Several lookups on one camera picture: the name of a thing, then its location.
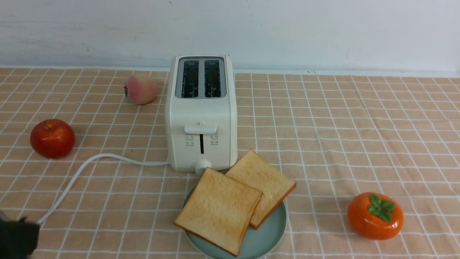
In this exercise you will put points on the pink peach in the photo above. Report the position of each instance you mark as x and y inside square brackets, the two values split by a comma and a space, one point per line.
[140, 89]

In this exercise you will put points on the light green round plate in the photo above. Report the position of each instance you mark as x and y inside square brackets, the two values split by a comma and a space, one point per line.
[256, 242]

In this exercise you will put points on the white two-slot toaster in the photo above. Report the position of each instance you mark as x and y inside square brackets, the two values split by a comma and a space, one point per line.
[201, 114]

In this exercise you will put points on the toast slice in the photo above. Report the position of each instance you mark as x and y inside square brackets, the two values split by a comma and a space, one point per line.
[219, 210]
[256, 172]

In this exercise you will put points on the red apple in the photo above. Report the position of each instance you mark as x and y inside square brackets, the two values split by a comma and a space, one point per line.
[52, 138]

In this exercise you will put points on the orange persimmon with green leaf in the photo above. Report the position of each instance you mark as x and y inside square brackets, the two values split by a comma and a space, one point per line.
[375, 216]

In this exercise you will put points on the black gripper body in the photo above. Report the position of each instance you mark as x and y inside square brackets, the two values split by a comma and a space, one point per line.
[18, 238]

